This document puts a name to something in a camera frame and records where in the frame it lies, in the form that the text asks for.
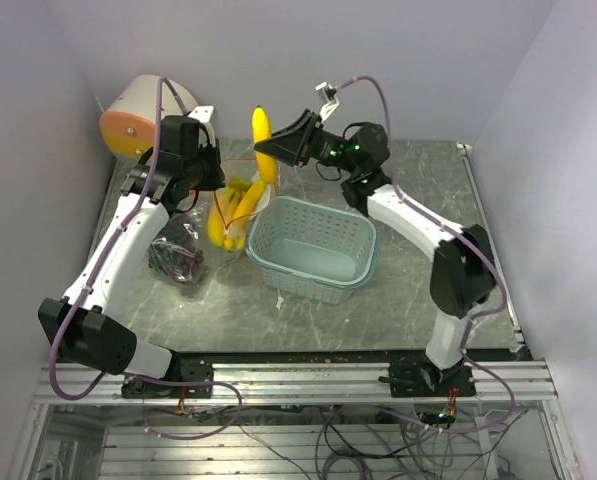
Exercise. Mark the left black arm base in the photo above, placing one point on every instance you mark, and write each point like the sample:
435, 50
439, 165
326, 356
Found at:
185, 367

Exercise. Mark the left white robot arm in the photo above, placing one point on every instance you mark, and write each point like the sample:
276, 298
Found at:
84, 324

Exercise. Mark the clear zip bag orange zipper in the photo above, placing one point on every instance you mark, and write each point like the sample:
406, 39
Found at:
178, 257

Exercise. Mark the light blue plastic basket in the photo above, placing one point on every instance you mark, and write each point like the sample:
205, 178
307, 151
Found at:
315, 251

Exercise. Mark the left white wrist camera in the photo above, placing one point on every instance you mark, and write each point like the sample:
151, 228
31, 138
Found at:
202, 113

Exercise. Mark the aluminium frame rail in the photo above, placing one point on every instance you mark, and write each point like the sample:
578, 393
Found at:
289, 384

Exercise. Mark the white cylinder orange lid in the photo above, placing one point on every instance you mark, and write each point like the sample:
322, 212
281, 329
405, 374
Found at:
128, 125

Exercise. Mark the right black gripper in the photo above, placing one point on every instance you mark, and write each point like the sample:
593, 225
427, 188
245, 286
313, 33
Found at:
296, 144

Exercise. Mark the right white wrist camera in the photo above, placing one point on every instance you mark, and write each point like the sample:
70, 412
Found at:
328, 95

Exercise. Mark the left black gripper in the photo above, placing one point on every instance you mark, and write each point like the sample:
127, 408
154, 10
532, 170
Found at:
216, 181

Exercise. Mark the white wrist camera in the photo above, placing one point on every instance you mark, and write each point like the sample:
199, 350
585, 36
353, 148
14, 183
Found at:
328, 95
202, 113

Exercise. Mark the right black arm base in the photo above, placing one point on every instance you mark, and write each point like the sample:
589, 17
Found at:
418, 377

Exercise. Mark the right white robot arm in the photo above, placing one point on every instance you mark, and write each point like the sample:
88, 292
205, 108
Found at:
460, 256

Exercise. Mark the yellow banana bunch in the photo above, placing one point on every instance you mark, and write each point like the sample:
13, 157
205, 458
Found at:
231, 211

